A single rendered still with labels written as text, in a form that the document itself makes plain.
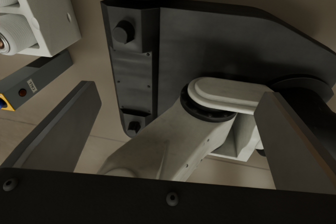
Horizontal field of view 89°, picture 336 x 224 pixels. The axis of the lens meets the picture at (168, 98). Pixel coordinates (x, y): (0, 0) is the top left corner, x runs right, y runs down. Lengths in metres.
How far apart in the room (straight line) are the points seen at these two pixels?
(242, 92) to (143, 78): 0.29
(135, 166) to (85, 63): 0.67
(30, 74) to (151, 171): 0.60
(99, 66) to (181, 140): 0.59
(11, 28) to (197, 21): 0.50
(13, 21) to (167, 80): 0.46
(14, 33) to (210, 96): 0.54
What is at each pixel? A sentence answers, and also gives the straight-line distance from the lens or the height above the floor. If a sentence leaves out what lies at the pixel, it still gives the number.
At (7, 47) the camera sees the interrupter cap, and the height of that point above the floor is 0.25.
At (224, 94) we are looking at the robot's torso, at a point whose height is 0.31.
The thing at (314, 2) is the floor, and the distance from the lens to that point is 0.70.
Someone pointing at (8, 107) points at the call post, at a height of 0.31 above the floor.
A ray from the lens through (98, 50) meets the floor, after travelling 0.80.
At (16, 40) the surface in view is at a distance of 0.65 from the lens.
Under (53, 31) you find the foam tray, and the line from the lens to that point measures 0.69.
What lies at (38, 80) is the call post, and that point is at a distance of 0.77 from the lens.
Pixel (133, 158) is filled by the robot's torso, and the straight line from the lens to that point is 0.28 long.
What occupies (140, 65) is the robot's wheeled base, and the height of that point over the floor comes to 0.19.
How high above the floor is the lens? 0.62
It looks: 50 degrees down
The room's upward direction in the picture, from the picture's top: 164 degrees counter-clockwise
